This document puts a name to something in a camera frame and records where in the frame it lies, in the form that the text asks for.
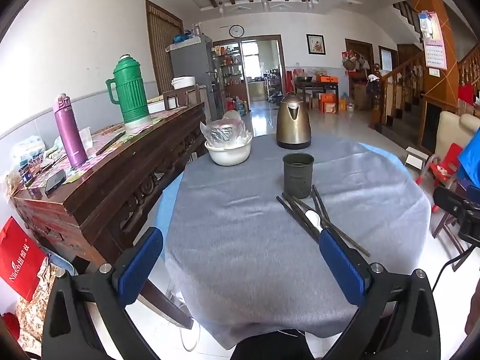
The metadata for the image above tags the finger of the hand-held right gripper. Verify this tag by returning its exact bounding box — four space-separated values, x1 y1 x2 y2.
433 186 470 217

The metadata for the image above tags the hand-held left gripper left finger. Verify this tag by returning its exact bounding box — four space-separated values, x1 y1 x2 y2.
42 227 164 360

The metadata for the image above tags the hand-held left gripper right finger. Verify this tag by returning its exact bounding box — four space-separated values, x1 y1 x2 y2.
319 228 441 360

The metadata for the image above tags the white plastic spoon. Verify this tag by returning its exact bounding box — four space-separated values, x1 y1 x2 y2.
305 210 325 234

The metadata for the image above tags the bunch of dark chopsticks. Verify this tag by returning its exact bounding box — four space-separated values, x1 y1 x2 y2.
276 184 371 257

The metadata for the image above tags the dark utensil holder cup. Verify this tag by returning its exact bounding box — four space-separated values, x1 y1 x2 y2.
282 152 315 199

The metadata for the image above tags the person's right hand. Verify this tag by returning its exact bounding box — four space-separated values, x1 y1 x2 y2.
465 284 480 334

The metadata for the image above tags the red plastic chair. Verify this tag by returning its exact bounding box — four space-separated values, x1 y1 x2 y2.
415 142 465 214

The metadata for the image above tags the blue cloth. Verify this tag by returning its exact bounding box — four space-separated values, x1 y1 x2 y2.
457 129 480 190

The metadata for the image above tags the white step stool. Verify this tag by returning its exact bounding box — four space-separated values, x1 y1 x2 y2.
404 146 429 169

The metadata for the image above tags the blue table cover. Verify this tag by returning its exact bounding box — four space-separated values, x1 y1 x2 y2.
155 140 407 241

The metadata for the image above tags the cream armchair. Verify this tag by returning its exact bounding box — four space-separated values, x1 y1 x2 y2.
437 110 480 167

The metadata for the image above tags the carved wooden sideboard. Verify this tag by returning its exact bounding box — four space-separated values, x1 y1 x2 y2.
11 101 206 329

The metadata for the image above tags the grey tablecloth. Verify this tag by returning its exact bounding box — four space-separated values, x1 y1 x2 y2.
163 135 432 349

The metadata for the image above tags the person's dark clothing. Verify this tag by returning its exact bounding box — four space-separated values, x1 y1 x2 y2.
230 331 314 360

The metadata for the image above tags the floral brown cloth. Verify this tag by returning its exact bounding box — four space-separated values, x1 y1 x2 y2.
13 266 59 357

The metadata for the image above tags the wooden staircase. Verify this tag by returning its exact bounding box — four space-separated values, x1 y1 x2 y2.
369 0 480 151

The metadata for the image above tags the red paper bag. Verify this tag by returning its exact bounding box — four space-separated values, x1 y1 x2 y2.
0 215 49 302

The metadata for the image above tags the black phone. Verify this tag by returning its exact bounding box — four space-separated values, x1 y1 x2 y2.
44 169 67 196

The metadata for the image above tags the dark flat stick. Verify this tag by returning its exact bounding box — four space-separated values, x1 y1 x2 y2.
95 131 127 156

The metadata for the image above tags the checked plastic table mat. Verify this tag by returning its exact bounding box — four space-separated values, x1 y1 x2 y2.
22 106 188 192

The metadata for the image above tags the clear plastic cup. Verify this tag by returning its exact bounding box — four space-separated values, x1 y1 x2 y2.
77 127 94 151

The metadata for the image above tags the white plastic basin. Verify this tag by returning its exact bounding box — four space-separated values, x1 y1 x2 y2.
204 135 253 166

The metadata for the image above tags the purple drinking bottle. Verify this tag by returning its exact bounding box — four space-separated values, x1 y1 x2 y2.
52 94 89 168

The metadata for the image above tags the gold electric kettle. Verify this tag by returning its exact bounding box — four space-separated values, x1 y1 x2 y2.
276 92 313 150

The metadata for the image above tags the pile of snack packets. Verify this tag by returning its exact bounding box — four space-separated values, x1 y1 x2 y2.
5 135 57 190

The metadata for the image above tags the orange gift box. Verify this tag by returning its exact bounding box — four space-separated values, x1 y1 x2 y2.
319 92 338 114

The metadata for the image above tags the dark wooden side table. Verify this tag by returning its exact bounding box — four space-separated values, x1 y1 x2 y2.
294 80 340 111

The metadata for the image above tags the dark wooden door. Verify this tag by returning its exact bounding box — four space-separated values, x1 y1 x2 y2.
345 38 375 79

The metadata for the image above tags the green thermos jug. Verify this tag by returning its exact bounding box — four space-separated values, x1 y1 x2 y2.
106 55 152 130

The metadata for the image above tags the wooden chair with open back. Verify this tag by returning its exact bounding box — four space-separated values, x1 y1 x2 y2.
162 84 201 112

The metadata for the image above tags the white printed cabinet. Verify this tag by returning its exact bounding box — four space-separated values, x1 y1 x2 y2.
196 84 212 121

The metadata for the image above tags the white rice cooker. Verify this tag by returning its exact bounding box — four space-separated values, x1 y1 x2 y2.
171 76 197 91

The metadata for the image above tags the framed picture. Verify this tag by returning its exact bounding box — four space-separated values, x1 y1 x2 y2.
306 34 326 55

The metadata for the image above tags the grey refrigerator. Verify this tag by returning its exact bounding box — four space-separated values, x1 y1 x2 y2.
169 34 225 121

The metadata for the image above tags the shelf with bottles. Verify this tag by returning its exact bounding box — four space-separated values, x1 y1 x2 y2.
214 45 248 106

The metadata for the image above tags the brown slatted door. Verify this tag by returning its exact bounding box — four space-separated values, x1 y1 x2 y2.
145 0 184 96

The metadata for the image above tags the black cable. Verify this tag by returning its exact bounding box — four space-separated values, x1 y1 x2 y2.
430 249 471 293

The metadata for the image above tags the wall calendar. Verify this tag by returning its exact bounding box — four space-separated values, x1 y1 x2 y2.
418 10 449 71

